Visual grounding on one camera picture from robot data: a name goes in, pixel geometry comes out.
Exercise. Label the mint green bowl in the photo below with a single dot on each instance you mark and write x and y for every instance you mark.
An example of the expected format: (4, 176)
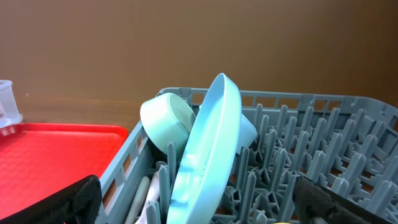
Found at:
(167, 118)

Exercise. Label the clear plastic bin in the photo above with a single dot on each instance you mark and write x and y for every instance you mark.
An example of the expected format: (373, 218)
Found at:
(9, 112)

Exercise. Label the light blue bowl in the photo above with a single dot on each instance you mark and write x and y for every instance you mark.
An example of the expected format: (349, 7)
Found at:
(247, 134)

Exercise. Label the white plastic fork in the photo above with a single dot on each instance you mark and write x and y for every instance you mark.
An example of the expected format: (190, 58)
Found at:
(152, 196)

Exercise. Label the red serving tray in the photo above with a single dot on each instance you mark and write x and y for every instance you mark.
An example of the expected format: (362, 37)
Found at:
(39, 159)

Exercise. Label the white plastic spoon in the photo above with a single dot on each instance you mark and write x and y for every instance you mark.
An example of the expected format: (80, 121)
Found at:
(138, 201)

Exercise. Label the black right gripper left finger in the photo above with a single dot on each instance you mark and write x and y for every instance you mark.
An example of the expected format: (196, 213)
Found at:
(79, 203)

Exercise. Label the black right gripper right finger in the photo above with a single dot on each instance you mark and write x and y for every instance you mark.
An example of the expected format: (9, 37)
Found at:
(316, 204)

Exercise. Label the light blue plate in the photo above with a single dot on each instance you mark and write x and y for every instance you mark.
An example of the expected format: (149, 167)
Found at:
(208, 156)

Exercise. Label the grey dishwasher rack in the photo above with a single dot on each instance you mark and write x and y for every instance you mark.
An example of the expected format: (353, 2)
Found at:
(347, 144)

